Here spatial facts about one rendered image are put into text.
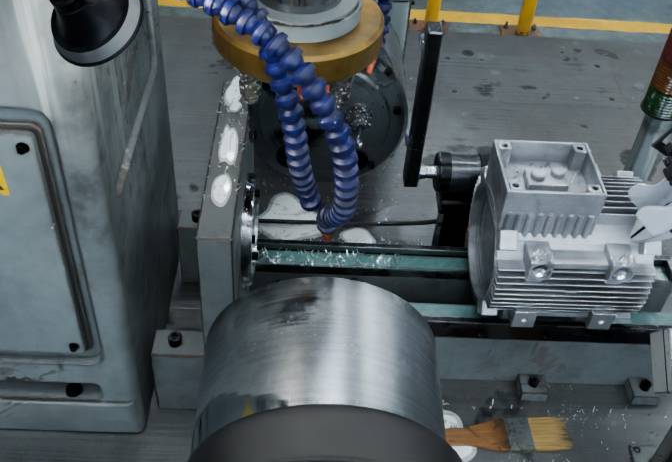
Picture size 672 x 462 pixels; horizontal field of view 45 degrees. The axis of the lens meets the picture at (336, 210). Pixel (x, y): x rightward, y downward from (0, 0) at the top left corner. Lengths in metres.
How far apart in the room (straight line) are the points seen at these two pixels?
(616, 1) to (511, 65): 2.28
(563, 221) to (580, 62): 0.96
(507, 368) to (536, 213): 0.28
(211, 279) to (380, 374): 0.26
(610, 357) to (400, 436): 0.76
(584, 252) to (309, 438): 0.64
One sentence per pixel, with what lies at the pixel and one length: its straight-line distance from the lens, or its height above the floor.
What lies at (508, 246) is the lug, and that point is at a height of 1.08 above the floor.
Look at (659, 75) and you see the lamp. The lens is 1.35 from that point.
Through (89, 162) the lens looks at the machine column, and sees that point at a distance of 0.78.
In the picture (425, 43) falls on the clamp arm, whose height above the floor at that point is 1.23.
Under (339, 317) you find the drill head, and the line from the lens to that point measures 0.76.
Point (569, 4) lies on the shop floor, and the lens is 3.98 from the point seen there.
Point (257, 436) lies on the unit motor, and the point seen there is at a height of 1.36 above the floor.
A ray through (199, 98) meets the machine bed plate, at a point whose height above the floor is 0.80.
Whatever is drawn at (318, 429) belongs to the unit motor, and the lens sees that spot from 0.46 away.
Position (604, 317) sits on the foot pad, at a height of 0.98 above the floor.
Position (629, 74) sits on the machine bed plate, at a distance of 1.93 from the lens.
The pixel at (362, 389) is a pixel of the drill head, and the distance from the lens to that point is 0.72.
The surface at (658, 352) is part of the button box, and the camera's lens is 0.98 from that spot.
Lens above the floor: 1.75
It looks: 43 degrees down
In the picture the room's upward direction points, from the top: 5 degrees clockwise
